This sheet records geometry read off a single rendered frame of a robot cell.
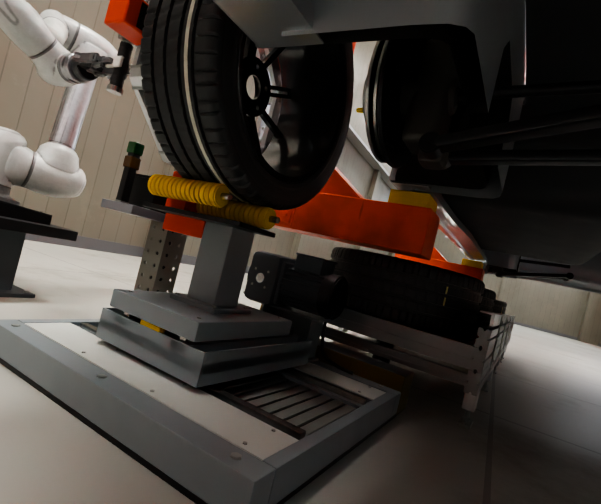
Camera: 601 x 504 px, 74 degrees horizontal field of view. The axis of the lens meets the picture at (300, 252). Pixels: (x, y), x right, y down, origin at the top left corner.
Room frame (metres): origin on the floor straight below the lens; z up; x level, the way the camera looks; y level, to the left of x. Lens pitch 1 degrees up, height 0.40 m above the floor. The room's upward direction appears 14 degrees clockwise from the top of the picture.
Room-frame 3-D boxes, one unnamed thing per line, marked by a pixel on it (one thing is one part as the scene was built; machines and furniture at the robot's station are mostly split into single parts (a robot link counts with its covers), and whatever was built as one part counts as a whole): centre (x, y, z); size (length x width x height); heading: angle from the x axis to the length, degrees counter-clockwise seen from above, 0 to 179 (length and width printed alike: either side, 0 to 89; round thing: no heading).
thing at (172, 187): (1.04, 0.32, 0.51); 0.29 x 0.06 x 0.06; 60
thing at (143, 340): (1.16, 0.17, 0.13); 0.50 x 0.36 x 0.10; 150
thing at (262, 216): (1.11, 0.20, 0.49); 0.29 x 0.06 x 0.06; 60
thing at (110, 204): (1.54, 0.53, 0.44); 0.43 x 0.17 x 0.03; 150
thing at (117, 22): (0.92, 0.50, 0.85); 0.09 x 0.08 x 0.07; 150
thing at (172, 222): (1.17, 0.31, 0.48); 0.16 x 0.12 x 0.17; 60
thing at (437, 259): (3.20, -1.17, 0.69); 0.52 x 0.17 x 0.35; 60
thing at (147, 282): (1.56, 0.51, 0.21); 0.10 x 0.10 x 0.42; 60
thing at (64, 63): (1.28, 0.84, 0.83); 0.09 x 0.06 x 0.09; 150
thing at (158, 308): (1.11, 0.20, 0.32); 0.40 x 0.30 x 0.28; 150
